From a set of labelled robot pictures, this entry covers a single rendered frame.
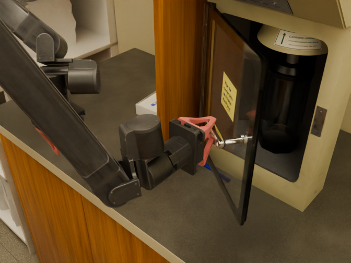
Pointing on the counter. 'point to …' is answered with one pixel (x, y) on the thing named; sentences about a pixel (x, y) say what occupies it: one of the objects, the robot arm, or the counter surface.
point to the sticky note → (228, 96)
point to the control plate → (283, 5)
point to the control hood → (320, 11)
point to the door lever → (220, 142)
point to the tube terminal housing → (326, 141)
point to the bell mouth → (290, 42)
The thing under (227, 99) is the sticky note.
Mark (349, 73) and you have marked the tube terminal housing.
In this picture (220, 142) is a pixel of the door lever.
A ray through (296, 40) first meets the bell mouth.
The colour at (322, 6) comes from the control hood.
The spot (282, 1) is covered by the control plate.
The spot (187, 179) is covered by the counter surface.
